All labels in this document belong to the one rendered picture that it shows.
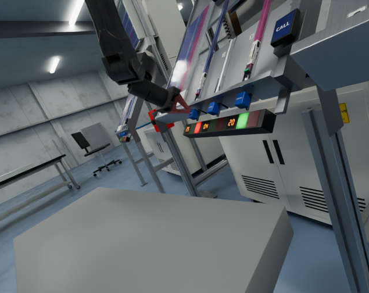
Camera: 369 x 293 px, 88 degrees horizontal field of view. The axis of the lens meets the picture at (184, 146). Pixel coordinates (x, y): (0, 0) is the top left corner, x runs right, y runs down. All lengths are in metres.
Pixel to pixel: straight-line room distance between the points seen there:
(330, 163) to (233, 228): 0.27
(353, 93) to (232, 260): 0.60
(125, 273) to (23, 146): 10.13
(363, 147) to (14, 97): 10.73
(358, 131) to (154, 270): 0.67
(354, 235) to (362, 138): 0.32
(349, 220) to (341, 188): 0.08
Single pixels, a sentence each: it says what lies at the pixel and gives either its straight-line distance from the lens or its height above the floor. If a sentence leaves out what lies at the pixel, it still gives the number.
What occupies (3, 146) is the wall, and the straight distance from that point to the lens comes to 10.33.
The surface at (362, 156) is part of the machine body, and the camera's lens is 0.79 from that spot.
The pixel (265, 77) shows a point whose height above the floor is 0.73.
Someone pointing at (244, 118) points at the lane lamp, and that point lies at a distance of 0.44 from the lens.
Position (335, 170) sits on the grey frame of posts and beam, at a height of 0.52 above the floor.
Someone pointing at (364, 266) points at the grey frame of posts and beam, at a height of 0.28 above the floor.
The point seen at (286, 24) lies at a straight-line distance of 0.42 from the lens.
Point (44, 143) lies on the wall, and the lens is 10.41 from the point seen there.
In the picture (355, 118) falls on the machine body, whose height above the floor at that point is 0.51.
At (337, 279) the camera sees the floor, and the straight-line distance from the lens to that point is 0.95.
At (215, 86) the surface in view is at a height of 0.75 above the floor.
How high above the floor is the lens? 0.74
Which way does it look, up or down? 12 degrees down
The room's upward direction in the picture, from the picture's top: 23 degrees counter-clockwise
